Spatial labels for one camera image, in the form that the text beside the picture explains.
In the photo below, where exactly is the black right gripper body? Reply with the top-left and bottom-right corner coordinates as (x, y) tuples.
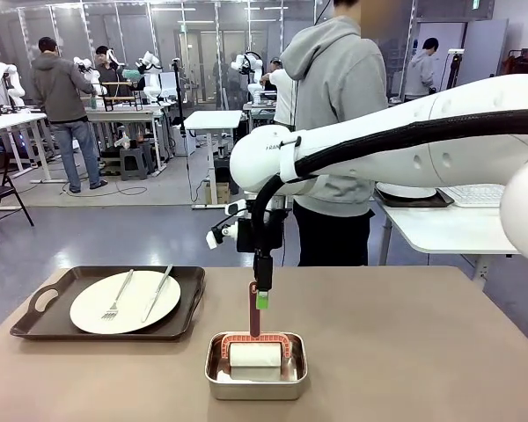
(236, 209), (288, 266)

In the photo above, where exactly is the pink handled lint roller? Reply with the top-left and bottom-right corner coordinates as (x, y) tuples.
(219, 280), (294, 382)

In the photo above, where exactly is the white round dinner plate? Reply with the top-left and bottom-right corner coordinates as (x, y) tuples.
(69, 269), (182, 334)

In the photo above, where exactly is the dark brown serving tray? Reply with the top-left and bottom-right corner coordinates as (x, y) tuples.
(9, 266), (207, 342)

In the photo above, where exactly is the small cardboard box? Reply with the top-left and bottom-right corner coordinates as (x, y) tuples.
(204, 180), (231, 206)

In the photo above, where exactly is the black stool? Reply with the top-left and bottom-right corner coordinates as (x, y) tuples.
(213, 156), (241, 197)

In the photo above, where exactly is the silver table knife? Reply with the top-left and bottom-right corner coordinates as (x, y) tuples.
(140, 263), (174, 324)

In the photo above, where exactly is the stainless steel rectangular container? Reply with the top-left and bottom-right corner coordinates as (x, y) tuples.
(204, 331), (309, 401)

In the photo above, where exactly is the white standing desk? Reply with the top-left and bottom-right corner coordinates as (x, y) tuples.
(183, 109), (244, 210)

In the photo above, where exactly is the white stacked plate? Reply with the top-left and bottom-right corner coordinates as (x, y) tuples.
(376, 180), (437, 200)

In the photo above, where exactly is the person in white shirt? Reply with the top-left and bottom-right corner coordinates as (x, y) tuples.
(259, 56), (297, 129)

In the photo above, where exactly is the silver fork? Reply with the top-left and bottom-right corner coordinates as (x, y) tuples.
(99, 268), (135, 321)

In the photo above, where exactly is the grey plastic step stool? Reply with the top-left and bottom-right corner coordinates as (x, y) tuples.
(118, 147), (156, 182)

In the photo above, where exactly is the white side table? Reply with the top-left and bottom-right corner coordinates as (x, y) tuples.
(371, 193), (523, 291)

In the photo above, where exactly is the dark tray with plates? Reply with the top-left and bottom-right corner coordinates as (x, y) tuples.
(373, 186), (455, 208)

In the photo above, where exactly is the person in light grey hoodie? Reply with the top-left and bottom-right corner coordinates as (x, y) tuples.
(280, 0), (389, 268)

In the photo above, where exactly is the white work table with legs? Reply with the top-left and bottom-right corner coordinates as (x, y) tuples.
(85, 107), (168, 173)

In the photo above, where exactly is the distant person in grey hoodie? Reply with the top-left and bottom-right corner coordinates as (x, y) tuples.
(404, 37), (441, 102)

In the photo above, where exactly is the seated person with black hair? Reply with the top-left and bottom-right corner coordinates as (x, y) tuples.
(94, 45), (136, 98)

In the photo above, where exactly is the person in dark grey hoodie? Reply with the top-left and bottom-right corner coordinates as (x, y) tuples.
(29, 36), (109, 194)

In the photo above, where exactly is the long white work table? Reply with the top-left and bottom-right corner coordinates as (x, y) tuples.
(0, 112), (50, 184)

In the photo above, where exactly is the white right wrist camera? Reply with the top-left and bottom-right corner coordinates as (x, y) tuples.
(205, 198), (248, 251)

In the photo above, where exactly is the black camera tripod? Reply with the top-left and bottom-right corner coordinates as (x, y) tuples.
(171, 56), (188, 138)

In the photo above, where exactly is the black sheathed right arm cable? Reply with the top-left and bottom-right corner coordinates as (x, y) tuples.
(251, 107), (528, 261)

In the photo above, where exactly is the black wire shelf rack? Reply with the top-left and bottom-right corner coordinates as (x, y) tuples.
(100, 81), (144, 112)

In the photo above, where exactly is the white wire dish rack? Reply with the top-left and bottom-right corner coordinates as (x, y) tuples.
(437, 183), (508, 208)

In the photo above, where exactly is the black stand with white camera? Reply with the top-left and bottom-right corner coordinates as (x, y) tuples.
(446, 47), (466, 89)

